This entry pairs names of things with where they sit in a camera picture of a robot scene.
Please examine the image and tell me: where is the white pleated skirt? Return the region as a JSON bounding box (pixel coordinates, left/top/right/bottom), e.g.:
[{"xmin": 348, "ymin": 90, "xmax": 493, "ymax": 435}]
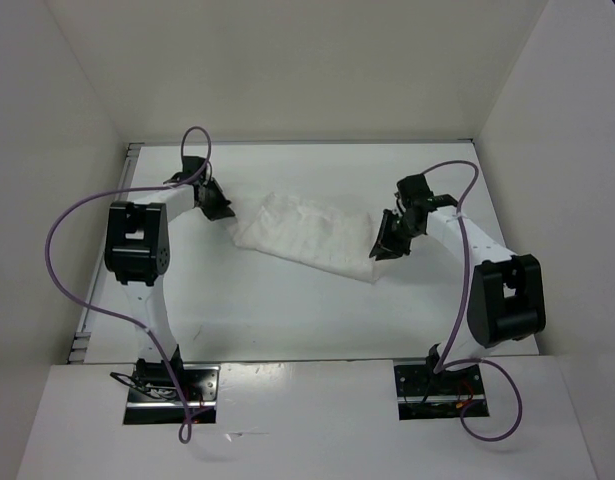
[{"xmin": 226, "ymin": 192, "xmax": 381, "ymax": 284}]

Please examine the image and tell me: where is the metal base plate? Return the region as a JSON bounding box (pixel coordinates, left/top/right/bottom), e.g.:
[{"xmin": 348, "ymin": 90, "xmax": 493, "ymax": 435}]
[
  {"xmin": 393, "ymin": 359, "xmax": 489, "ymax": 421},
  {"xmin": 110, "ymin": 364, "xmax": 220, "ymax": 425}
]

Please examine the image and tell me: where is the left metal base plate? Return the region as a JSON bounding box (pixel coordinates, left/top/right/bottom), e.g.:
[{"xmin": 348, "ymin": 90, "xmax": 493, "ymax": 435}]
[{"xmin": 110, "ymin": 364, "xmax": 220, "ymax": 425}]

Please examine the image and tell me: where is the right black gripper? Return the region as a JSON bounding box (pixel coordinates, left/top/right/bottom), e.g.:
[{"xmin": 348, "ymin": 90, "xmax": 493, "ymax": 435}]
[{"xmin": 369, "ymin": 208, "xmax": 422, "ymax": 261}]

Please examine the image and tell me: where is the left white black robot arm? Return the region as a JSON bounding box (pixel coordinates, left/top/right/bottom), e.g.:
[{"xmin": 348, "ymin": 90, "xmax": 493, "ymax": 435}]
[{"xmin": 104, "ymin": 156, "xmax": 235, "ymax": 400}]

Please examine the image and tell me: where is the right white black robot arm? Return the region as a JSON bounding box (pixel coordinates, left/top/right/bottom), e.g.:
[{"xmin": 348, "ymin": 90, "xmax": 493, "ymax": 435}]
[{"xmin": 369, "ymin": 174, "xmax": 546, "ymax": 393}]

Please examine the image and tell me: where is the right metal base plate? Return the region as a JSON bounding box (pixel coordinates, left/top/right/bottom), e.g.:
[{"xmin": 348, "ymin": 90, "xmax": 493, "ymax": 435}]
[{"xmin": 393, "ymin": 359, "xmax": 489, "ymax": 421}]

